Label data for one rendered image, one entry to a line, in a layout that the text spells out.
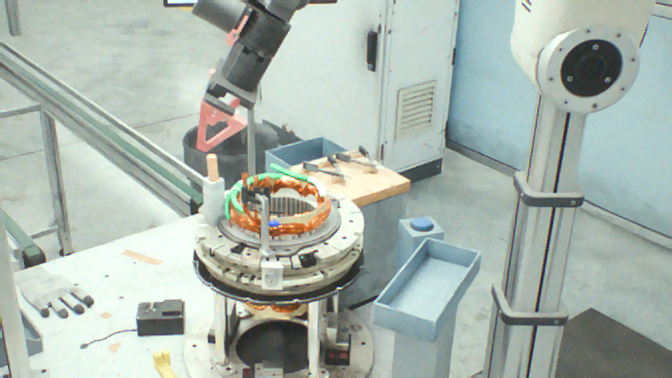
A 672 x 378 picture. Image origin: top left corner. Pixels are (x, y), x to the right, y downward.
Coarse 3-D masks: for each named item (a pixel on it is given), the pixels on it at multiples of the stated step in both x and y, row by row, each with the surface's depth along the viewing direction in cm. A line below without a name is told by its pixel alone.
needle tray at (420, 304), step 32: (416, 256) 148; (448, 256) 152; (480, 256) 148; (416, 288) 144; (448, 288) 144; (384, 320) 133; (416, 320) 130; (448, 320) 143; (416, 352) 142; (448, 352) 149
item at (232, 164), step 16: (192, 128) 328; (208, 128) 334; (224, 128) 337; (256, 128) 335; (192, 144) 329; (224, 144) 339; (240, 144) 341; (256, 144) 337; (272, 144) 316; (192, 160) 312; (224, 160) 304; (240, 160) 305; (256, 160) 309; (208, 176) 310; (224, 176) 308; (240, 176) 309
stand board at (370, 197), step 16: (320, 160) 183; (320, 176) 175; (352, 176) 175; (368, 176) 176; (384, 176) 176; (400, 176) 176; (336, 192) 168; (352, 192) 169; (368, 192) 169; (384, 192) 171; (400, 192) 174
